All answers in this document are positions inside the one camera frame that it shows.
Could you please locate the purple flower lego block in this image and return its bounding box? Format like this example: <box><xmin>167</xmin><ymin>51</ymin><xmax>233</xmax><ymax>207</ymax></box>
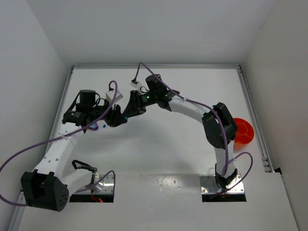
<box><xmin>88</xmin><ymin>123</ymin><xmax>99</xmax><ymax>131</ymax></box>

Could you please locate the aluminium frame rail right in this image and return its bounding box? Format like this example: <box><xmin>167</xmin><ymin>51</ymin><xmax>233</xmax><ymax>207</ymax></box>
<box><xmin>237</xmin><ymin>66</ymin><xmax>275</xmax><ymax>173</ymax></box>

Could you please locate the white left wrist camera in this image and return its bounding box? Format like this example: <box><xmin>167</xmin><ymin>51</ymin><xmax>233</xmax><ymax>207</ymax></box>
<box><xmin>105</xmin><ymin>90</ymin><xmax>123</xmax><ymax>103</ymax></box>

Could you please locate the metal base plate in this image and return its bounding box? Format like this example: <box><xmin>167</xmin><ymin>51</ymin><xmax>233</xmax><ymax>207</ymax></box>
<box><xmin>74</xmin><ymin>173</ymin><xmax>115</xmax><ymax>196</ymax></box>
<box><xmin>199</xmin><ymin>174</ymin><xmax>245</xmax><ymax>195</ymax></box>

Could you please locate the orange round divided container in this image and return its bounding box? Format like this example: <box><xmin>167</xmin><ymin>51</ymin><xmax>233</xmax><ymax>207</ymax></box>
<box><xmin>233</xmin><ymin>118</ymin><xmax>255</xmax><ymax>151</ymax></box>

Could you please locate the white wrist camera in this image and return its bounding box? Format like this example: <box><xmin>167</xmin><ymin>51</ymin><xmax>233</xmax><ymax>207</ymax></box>
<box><xmin>130</xmin><ymin>79</ymin><xmax>143</xmax><ymax>89</ymax></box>
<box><xmin>105</xmin><ymin>90</ymin><xmax>123</xmax><ymax>103</ymax></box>

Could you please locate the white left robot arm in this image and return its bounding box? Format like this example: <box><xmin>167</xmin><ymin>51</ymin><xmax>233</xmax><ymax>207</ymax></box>
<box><xmin>21</xmin><ymin>90</ymin><xmax>123</xmax><ymax>211</ymax></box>

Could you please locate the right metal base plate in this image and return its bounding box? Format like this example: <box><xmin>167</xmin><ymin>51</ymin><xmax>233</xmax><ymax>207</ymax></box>
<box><xmin>199</xmin><ymin>174</ymin><xmax>245</xmax><ymax>195</ymax></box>

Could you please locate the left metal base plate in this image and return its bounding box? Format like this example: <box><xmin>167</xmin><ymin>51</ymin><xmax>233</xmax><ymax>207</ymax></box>
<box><xmin>74</xmin><ymin>173</ymin><xmax>115</xmax><ymax>196</ymax></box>

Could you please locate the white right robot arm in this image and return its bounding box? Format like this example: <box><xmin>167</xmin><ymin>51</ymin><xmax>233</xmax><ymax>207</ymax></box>
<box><xmin>123</xmin><ymin>75</ymin><xmax>238</xmax><ymax>189</ymax></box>

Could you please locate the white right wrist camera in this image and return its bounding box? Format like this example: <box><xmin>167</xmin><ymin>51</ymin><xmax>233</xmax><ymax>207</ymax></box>
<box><xmin>130</xmin><ymin>79</ymin><xmax>143</xmax><ymax>89</ymax></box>

